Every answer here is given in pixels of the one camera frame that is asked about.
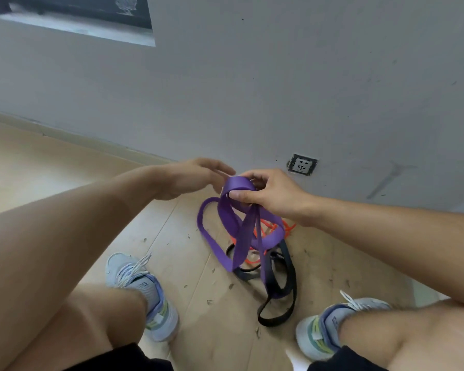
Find person's right forearm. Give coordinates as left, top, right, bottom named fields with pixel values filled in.
left=303, top=195, right=464, bottom=310

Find orange resistance band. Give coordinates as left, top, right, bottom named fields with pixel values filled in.
left=230, top=219, right=297, bottom=266

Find person's black shorts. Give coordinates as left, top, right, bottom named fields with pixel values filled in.
left=64, top=342, right=389, bottom=371

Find person's left hand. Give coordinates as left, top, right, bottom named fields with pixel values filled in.
left=153, top=158, right=236, bottom=201

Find person's left leg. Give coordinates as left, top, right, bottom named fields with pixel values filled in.
left=0, top=283, right=148, bottom=371

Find black resistance band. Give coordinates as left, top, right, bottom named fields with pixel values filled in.
left=226, top=240, right=297, bottom=328

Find white wall power socket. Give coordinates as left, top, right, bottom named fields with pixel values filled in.
left=286, top=154, right=319, bottom=177

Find person's right leg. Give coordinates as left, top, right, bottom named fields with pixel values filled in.
left=337, top=299, right=464, bottom=371

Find person's left grey sneaker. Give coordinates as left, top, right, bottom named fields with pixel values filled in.
left=105, top=252, right=179, bottom=343

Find purple resistance band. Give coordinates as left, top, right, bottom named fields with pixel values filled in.
left=197, top=175, right=287, bottom=299

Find person's grey sneaker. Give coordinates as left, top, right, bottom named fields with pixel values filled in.
left=105, top=252, right=179, bottom=343
left=295, top=290, right=393, bottom=362

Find person's right hand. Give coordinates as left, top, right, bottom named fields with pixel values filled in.
left=228, top=168, right=314, bottom=227

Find person's left forearm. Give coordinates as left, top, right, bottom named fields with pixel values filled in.
left=0, top=165, right=167, bottom=354

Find person's leg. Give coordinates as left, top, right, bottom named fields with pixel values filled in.
left=0, top=283, right=148, bottom=371
left=337, top=299, right=464, bottom=371

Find dark framed wall picture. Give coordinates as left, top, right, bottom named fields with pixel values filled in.
left=0, top=0, right=156, bottom=47

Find white skirting board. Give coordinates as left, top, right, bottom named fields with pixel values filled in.
left=0, top=109, right=175, bottom=166

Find person's right grey sneaker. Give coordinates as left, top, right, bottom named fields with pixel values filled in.
left=295, top=290, right=393, bottom=362

